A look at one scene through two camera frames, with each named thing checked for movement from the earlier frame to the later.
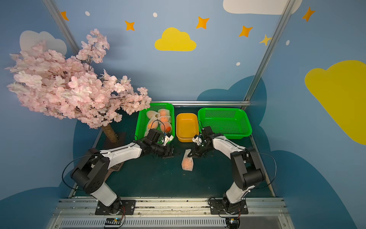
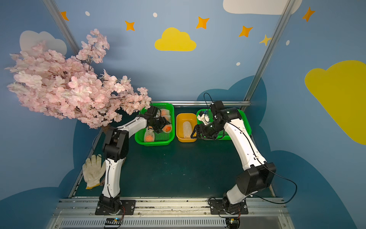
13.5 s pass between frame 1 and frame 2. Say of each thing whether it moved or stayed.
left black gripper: moved
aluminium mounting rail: stayed
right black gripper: moved
